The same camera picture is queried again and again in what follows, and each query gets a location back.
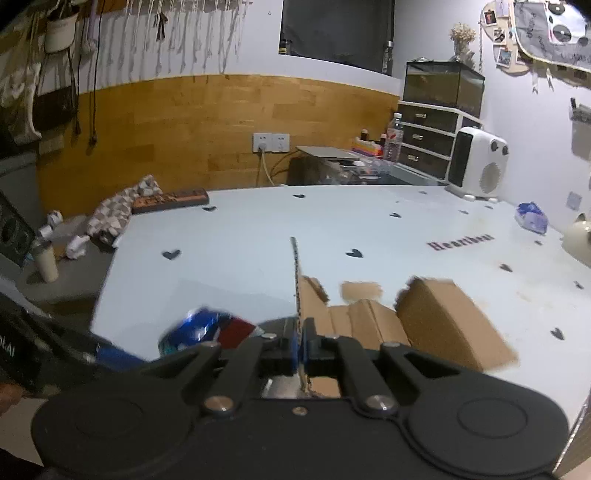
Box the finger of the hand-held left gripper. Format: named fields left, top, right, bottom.
left=93, top=343, right=149, bottom=372

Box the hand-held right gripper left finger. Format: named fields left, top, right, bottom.
left=145, top=318, right=297, bottom=416

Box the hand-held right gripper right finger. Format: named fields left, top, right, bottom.
left=302, top=318, right=462, bottom=416

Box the blue drink can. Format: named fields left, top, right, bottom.
left=157, top=308, right=265, bottom=359

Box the brown cardboard box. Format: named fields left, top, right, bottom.
left=290, top=237, right=520, bottom=398

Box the person's left hand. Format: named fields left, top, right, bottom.
left=0, top=384, right=24, bottom=415

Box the cream tumbler with lid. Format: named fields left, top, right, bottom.
left=30, top=239, right=60, bottom=284

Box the crumpled white paper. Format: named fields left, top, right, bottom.
left=64, top=232, right=89, bottom=260

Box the black box device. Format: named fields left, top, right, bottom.
left=0, top=190, right=38, bottom=267

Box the checkered grey cloth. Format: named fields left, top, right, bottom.
left=87, top=174, right=163, bottom=246

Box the brown power strip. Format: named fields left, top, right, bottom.
left=131, top=186, right=210, bottom=215

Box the grey laptop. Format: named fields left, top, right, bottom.
left=295, top=145, right=362, bottom=163

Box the colourful box stack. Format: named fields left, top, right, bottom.
left=351, top=140, right=385, bottom=158

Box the standing water bottle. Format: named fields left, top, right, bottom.
left=383, top=113, right=406, bottom=163

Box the dark drawer unit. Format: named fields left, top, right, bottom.
left=396, top=101, right=484, bottom=181

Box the white fan heater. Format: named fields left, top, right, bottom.
left=445, top=126, right=511, bottom=202

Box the beige tote bag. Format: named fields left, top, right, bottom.
left=0, top=13, right=45, bottom=146

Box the blue tissue pack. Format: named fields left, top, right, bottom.
left=514, top=202, right=550, bottom=234

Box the cat-shaped cream lamp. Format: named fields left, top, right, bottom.
left=560, top=214, right=591, bottom=269

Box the glass fish tank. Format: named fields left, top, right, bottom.
left=402, top=59, right=486, bottom=117

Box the hanging white plant pot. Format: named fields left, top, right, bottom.
left=43, top=4, right=82, bottom=52

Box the dark window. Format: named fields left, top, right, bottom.
left=279, top=0, right=396, bottom=75

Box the dried flower bunch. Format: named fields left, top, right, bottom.
left=450, top=22, right=477, bottom=64

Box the panda print cloth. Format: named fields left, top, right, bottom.
left=512, top=0, right=591, bottom=75

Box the white plug cable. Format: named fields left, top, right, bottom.
left=257, top=148, right=279, bottom=188

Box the white wall socket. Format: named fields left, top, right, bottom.
left=252, top=132, right=291, bottom=153

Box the white macrame wall hanging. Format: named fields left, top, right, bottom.
left=105, top=0, right=260, bottom=77

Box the wall photo board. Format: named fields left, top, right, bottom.
left=477, top=0, right=533, bottom=75

